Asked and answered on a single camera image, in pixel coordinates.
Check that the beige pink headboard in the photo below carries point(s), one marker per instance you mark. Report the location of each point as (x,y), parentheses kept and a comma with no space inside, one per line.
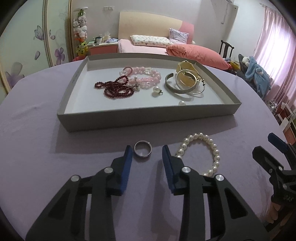
(138,23)

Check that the purple tablecloth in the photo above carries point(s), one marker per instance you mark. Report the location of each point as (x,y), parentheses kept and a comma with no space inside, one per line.
(38,156)

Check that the bed with pink sheet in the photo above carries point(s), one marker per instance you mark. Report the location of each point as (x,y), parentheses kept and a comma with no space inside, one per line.
(126,46)

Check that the blue plush garment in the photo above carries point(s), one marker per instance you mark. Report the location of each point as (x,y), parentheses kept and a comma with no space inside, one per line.
(256,74)

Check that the person's right hand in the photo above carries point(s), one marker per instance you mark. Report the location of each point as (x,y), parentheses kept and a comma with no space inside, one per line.
(272,213)

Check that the grey cardboard tray box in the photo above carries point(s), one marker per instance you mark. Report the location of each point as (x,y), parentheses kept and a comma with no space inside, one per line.
(84,107)

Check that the yellow jewelry piece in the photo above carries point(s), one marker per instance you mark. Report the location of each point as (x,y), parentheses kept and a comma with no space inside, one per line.
(187,77)

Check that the hanging plush toys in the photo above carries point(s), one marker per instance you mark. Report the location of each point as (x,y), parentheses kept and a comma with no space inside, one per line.
(80,31)

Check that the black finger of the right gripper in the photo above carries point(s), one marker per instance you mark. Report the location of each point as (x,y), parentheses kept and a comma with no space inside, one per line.
(270,164)

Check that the pearl earring with gold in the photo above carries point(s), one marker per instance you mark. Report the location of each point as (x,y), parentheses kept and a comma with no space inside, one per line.
(156,91)

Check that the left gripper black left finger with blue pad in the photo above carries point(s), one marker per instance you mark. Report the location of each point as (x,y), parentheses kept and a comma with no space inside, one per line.
(64,216)

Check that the coral folded quilt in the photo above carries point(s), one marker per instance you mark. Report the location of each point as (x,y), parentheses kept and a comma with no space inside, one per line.
(200,54)

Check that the pink curtain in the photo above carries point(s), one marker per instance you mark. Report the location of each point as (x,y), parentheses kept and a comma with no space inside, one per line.
(275,52)

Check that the single white pearl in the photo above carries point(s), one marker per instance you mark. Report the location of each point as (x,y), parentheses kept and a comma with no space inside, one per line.
(182,103)

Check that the grey metal cuff bangle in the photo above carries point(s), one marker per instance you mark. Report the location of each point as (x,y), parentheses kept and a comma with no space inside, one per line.
(178,87)

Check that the floral white pillow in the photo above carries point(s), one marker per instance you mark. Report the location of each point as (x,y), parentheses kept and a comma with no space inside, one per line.
(150,41)

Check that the dark wooden chair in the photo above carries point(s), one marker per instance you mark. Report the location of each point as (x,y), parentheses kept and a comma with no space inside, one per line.
(226,49)

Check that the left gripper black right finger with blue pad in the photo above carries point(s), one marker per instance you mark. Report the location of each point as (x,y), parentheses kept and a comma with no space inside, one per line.
(211,199)

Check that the floral sliding wardrobe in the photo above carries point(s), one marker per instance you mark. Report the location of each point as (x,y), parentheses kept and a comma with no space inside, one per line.
(35,35)

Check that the thin silver bangle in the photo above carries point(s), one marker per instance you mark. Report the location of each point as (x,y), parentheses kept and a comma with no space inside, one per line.
(195,82)

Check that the pink nightstand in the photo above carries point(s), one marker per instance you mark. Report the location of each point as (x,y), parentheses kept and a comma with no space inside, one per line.
(102,48)

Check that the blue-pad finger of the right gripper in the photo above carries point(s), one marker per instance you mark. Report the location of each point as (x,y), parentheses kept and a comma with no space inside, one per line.
(278,143)

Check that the lilac patterned pillow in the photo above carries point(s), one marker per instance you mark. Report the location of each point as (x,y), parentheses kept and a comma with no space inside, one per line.
(176,36)

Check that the white air conditioner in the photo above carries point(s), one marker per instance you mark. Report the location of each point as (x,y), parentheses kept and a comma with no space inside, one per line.
(224,15)

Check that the red waste basket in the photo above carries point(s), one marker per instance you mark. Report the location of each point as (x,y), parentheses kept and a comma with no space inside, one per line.
(78,58)

